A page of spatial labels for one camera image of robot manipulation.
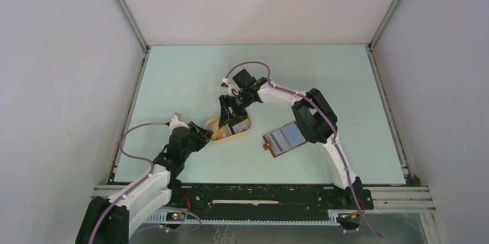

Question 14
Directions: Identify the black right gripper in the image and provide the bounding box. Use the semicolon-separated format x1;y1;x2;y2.
219;90;252;128

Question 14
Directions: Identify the brown leather card holder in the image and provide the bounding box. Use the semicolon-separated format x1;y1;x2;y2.
262;121;308;157

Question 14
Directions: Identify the orange VIP card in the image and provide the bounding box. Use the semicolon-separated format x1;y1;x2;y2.
210;118;228;141

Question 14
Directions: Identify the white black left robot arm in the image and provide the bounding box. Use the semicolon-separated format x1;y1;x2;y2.
75;114;213;243

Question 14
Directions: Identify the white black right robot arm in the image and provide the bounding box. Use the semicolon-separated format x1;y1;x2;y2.
219;69;363;208

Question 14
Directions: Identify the beige plastic card tray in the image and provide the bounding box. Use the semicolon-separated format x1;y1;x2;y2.
204;117;252;143

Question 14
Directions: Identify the stack of white cards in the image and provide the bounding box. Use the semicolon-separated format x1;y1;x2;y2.
223;118;251;138

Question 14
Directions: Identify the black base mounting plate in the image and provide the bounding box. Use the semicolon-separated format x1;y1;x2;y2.
168;183;374;222

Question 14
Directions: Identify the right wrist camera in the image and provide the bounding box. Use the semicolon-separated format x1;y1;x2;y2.
221;78;240;96

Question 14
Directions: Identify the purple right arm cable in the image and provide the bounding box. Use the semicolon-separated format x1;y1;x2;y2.
221;61;385;240

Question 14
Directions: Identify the aluminium frame rail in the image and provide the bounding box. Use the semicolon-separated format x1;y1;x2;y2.
88;185;437;226

